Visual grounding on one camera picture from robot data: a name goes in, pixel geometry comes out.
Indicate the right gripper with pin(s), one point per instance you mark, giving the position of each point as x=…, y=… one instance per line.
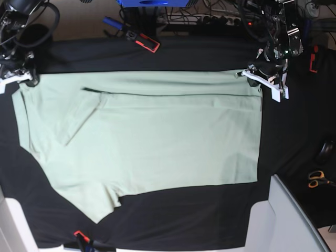
x=18, y=64

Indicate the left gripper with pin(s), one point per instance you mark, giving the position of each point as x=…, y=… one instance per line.
x=269, y=64

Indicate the light green T-shirt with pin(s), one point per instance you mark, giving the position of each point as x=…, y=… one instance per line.
x=101, y=136

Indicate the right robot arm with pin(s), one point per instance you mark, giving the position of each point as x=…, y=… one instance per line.
x=15, y=21

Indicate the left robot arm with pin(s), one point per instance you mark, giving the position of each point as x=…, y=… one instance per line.
x=275, y=24

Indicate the right blue-red bar clamp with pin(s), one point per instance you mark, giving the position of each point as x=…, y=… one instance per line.
x=315, y=48

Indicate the blue-red bar clamp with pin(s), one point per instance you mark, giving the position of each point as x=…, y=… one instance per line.
x=138, y=38
x=85, y=244
x=315, y=48

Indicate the black tape roll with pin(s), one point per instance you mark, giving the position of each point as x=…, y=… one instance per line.
x=325, y=152

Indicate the top blue-red bar clamp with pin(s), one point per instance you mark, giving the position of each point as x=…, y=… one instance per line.
x=138, y=38

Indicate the blue box on stand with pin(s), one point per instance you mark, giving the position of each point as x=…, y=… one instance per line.
x=157, y=3

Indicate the white bin right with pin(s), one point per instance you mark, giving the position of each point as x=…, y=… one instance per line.
x=280, y=224

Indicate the white bin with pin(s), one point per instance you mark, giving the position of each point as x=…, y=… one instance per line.
x=16, y=235
x=280, y=224

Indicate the white bin left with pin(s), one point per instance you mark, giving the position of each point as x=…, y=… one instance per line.
x=16, y=235

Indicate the bottom blue-red bar clamp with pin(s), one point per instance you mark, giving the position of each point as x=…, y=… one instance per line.
x=85, y=244

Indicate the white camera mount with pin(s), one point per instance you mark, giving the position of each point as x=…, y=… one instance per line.
x=15, y=78
x=278, y=91

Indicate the orange-handled scissors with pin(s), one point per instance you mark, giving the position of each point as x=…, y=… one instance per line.
x=317, y=178

